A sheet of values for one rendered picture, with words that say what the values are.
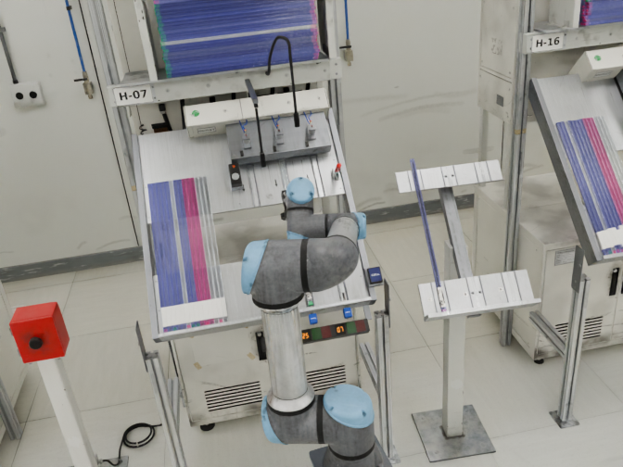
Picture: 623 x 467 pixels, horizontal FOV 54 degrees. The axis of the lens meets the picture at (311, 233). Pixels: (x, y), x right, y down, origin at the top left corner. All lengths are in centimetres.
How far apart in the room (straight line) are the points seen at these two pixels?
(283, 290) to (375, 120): 264
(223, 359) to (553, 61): 171
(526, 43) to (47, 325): 187
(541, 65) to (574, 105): 25
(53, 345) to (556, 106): 192
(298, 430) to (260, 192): 86
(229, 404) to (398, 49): 227
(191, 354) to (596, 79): 182
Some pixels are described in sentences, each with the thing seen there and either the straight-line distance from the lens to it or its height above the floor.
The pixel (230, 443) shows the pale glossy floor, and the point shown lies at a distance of 256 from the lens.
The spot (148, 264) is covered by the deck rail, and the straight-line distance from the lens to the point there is 199.
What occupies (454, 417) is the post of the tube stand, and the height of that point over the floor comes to 11.
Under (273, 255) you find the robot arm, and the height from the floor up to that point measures 118.
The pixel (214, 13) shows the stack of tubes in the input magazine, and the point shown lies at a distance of 205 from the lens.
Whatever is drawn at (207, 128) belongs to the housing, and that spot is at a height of 121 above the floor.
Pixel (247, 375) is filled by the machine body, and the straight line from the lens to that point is 243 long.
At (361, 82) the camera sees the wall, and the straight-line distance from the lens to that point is 375.
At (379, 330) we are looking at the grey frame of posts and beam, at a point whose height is 59.
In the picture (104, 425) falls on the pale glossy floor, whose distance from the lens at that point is 282.
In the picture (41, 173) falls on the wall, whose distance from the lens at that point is 386.
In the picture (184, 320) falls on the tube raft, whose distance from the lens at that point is 192.
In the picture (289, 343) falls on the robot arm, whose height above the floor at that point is 96.
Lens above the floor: 178
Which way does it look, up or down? 27 degrees down
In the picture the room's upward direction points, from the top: 6 degrees counter-clockwise
